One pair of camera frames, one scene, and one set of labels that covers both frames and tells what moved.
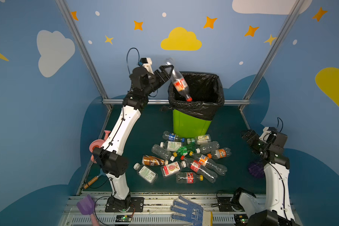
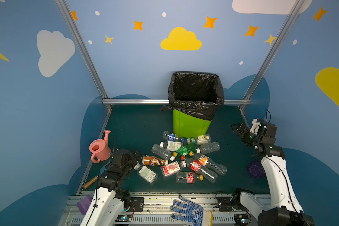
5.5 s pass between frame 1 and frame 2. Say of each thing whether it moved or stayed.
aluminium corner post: stayed
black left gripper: moved
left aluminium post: stayed
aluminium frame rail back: stayed
